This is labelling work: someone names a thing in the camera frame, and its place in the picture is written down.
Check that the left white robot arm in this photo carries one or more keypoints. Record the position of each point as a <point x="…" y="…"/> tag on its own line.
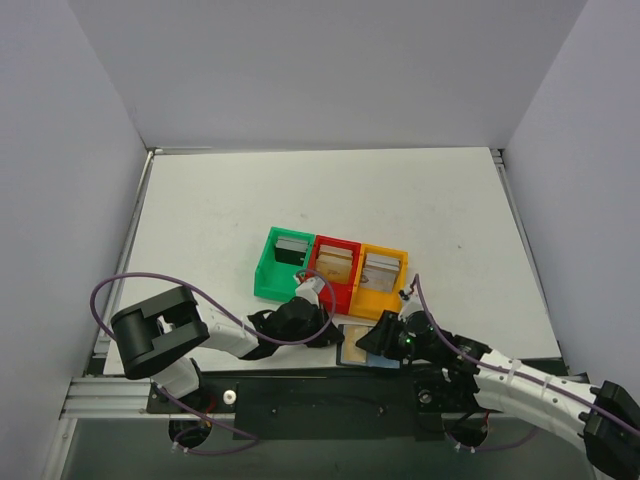
<point x="155" y="336"/>

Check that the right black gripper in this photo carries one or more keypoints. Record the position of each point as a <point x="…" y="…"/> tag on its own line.
<point x="385" y="335"/>

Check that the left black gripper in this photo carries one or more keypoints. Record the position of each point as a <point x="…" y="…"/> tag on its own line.
<point x="322" y="326"/>

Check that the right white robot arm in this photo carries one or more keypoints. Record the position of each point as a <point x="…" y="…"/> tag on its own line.
<point x="601" y="421"/>

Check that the aluminium frame rail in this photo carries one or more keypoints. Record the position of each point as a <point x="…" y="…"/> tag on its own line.
<point x="100" y="395"/>

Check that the green plastic bin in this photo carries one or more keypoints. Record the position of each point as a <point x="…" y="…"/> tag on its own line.
<point x="277" y="281"/>

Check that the tan cards in red bin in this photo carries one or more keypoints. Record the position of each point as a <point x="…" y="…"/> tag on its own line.
<point x="334" y="263"/>

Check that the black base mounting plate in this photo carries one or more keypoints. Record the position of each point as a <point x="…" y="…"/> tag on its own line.
<point x="361" y="423"/>

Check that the black card holder wallet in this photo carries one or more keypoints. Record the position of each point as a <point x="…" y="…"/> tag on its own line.
<point x="373" y="361"/>

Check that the dark cards in green bin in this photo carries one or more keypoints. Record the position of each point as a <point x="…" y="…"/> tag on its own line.
<point x="290" y="250"/>

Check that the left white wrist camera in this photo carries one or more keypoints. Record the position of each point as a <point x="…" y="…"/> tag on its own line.
<point x="310" y="289"/>

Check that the yellow plastic bin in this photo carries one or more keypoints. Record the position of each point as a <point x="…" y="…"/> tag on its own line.
<point x="370" y="304"/>

